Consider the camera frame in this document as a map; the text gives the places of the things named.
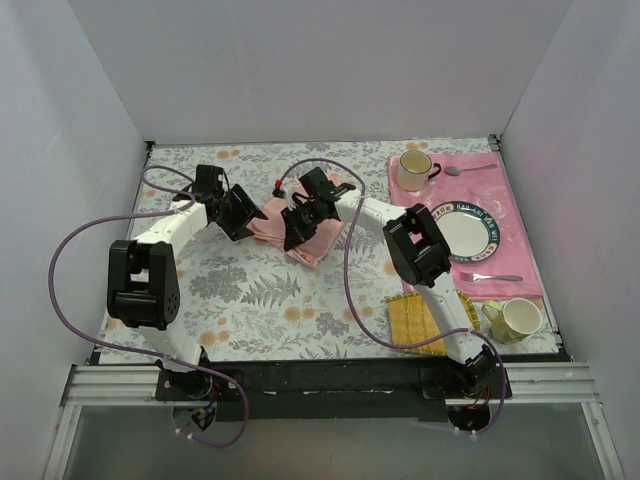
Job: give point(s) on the yellow bamboo tray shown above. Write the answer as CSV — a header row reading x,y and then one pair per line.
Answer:
x,y
411,322

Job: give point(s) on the small silver spoon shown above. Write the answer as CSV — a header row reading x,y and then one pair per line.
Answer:
x,y
456,171

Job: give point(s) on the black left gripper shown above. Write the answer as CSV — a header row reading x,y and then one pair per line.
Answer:
x,y
239,213

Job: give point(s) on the silver fork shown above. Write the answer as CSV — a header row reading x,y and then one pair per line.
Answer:
x,y
475,277

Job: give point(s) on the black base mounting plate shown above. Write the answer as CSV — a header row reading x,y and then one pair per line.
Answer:
x,y
409,387

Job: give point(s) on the peach satin napkin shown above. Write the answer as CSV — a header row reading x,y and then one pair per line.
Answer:
x,y
310,253

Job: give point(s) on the floral patterned tablecloth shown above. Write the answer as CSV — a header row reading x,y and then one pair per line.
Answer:
x,y
248,301

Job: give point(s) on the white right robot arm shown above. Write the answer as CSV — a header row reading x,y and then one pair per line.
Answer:
x,y
420,256

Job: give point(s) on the yellow green mug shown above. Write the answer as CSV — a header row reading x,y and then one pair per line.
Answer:
x,y
513,320

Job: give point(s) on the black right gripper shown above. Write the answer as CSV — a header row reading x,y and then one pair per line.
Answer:
x,y
296,226

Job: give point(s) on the aluminium frame rail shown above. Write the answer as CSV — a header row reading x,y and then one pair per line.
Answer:
x,y
530,382

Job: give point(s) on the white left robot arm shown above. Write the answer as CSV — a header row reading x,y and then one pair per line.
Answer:
x,y
143,287

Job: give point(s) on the pink floral placemat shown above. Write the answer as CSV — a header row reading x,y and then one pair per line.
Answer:
x,y
490,190

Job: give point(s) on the white mug black rim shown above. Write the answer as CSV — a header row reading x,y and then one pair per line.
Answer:
x,y
415,169

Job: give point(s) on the white plate green rim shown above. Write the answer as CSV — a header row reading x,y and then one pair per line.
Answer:
x,y
471,233

